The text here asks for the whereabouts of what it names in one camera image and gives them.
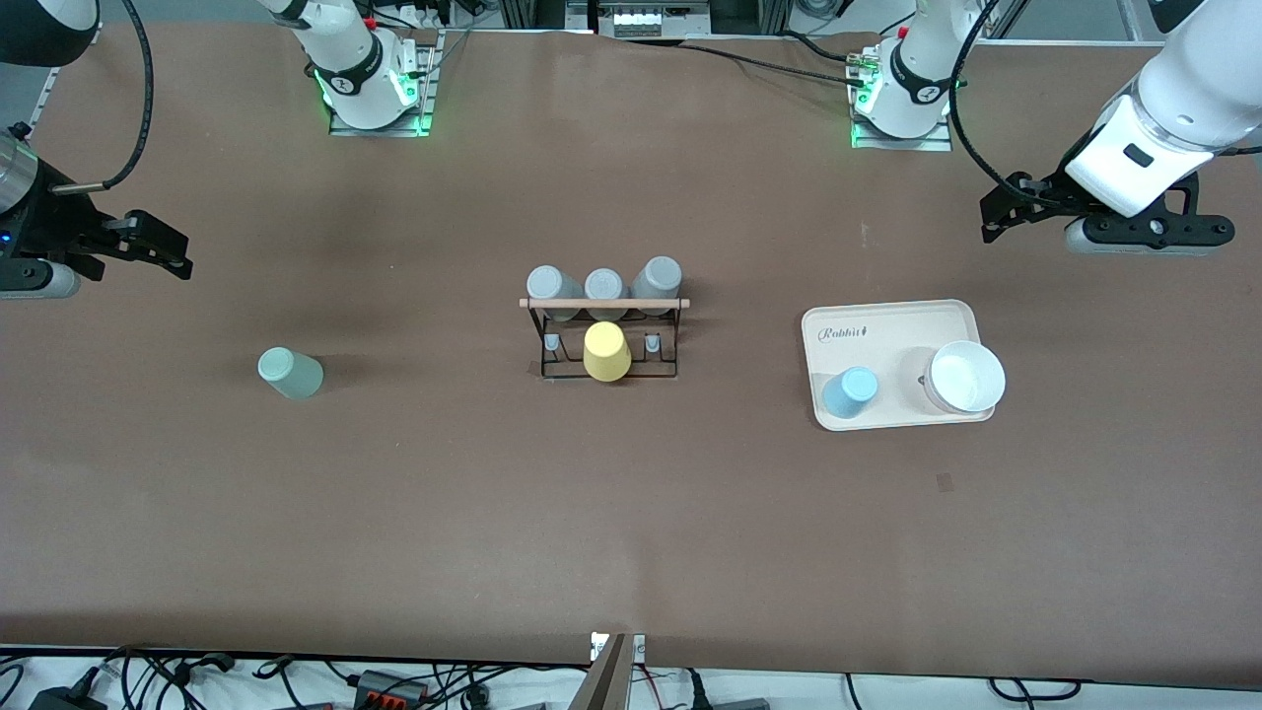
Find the mint green cup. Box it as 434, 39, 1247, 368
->
257, 347, 324, 400

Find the light blue cup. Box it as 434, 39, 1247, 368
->
821, 367, 880, 420

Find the white bowl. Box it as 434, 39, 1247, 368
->
922, 340, 1007, 414

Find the beige plastic tray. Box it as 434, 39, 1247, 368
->
801, 299, 997, 433

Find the grey cup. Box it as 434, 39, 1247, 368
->
631, 256, 683, 318
526, 265, 585, 322
584, 268, 630, 322

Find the yellow cup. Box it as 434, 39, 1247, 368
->
583, 321, 633, 383

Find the black power adapter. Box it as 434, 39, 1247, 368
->
28, 685, 107, 710

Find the black orange power strip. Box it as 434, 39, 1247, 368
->
353, 671, 430, 710

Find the wooden board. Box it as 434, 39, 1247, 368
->
570, 634, 632, 710

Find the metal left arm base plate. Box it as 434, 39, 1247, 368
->
850, 44, 955, 152

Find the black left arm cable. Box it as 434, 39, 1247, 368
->
948, 0, 1036, 198

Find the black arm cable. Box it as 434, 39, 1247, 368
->
948, 0, 1036, 198
54, 0, 157, 193

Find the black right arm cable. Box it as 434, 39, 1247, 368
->
54, 0, 157, 193

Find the black cable on table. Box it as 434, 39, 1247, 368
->
678, 41, 864, 85

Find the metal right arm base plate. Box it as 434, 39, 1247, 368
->
328, 28, 442, 137

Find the black wire cup rack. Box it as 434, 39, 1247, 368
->
520, 296, 691, 382

